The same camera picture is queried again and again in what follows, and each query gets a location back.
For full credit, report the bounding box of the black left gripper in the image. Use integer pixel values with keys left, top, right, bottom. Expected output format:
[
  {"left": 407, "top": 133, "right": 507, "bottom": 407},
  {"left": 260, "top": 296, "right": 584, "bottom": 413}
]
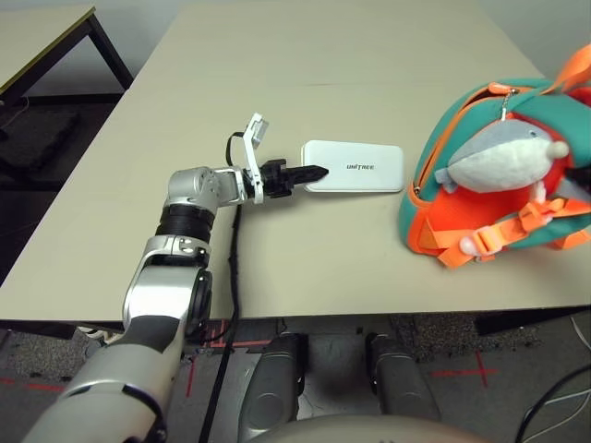
[{"left": 258, "top": 158, "right": 331, "bottom": 200}]

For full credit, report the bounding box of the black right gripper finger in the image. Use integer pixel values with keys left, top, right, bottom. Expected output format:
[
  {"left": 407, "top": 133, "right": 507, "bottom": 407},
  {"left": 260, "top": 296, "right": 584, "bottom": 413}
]
[{"left": 566, "top": 165, "right": 591, "bottom": 202}]

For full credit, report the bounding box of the white Unitree pencil case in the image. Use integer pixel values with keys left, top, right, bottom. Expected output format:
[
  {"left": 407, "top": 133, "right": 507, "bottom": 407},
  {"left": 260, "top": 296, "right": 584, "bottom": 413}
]
[{"left": 300, "top": 138, "right": 407, "bottom": 195}]

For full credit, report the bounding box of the teal and orange backpack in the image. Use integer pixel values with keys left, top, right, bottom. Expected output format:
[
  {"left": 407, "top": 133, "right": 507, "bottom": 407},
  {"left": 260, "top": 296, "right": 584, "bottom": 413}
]
[{"left": 397, "top": 42, "right": 591, "bottom": 270}]

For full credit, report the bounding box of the grey robot left leg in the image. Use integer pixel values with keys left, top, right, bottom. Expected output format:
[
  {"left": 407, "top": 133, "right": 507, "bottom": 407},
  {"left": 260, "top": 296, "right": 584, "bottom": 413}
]
[{"left": 241, "top": 330, "right": 309, "bottom": 440}]

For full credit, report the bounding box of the grey robot leg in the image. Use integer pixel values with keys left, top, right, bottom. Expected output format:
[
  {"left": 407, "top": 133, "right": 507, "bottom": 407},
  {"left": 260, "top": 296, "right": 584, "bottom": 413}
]
[
  {"left": 241, "top": 330, "right": 309, "bottom": 440},
  {"left": 366, "top": 330, "right": 440, "bottom": 422}
]

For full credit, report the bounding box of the grey robot right leg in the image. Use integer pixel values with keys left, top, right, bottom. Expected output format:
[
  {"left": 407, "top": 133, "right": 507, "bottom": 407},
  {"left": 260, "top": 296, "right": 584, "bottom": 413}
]
[{"left": 366, "top": 330, "right": 440, "bottom": 422}]

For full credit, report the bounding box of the grey robot torso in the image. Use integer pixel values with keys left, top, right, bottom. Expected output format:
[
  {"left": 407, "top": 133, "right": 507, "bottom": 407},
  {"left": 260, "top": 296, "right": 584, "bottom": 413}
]
[{"left": 270, "top": 412, "right": 465, "bottom": 443}]

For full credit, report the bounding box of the black floor mat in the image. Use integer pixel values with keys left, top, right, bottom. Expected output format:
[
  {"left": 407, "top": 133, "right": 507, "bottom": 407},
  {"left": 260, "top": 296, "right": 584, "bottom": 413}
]
[{"left": 0, "top": 107, "right": 80, "bottom": 173}]

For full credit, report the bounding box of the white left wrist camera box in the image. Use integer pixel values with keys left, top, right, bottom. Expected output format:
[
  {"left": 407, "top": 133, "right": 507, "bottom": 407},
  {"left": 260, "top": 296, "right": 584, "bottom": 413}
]
[{"left": 241, "top": 111, "right": 271, "bottom": 205}]

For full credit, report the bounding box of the grey shark plush keychain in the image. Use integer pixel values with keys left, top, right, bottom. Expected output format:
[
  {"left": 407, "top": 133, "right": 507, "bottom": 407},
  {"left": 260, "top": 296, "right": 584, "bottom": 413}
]
[{"left": 435, "top": 120, "right": 572, "bottom": 205}]

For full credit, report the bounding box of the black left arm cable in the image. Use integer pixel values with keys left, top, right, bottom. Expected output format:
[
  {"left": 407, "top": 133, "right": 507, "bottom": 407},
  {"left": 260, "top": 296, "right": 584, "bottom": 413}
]
[{"left": 197, "top": 130, "right": 247, "bottom": 443}]

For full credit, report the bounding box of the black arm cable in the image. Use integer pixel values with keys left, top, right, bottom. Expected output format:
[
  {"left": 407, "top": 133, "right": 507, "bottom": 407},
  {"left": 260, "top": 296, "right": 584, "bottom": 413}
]
[
  {"left": 513, "top": 363, "right": 591, "bottom": 443},
  {"left": 197, "top": 130, "right": 247, "bottom": 443}
]

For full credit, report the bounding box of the white floor cable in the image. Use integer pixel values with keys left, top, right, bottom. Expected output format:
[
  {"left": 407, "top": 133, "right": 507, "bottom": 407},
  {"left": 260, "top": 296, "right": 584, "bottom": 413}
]
[{"left": 551, "top": 312, "right": 591, "bottom": 419}]

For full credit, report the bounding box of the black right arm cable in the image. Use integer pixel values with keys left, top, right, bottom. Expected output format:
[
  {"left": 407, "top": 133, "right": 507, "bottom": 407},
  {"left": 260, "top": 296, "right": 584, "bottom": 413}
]
[{"left": 513, "top": 363, "right": 591, "bottom": 443}]

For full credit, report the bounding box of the beige side table black frame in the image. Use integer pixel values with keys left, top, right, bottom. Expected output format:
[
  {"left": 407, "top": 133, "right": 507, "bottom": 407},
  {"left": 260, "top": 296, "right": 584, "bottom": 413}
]
[{"left": 0, "top": 5, "right": 136, "bottom": 101}]

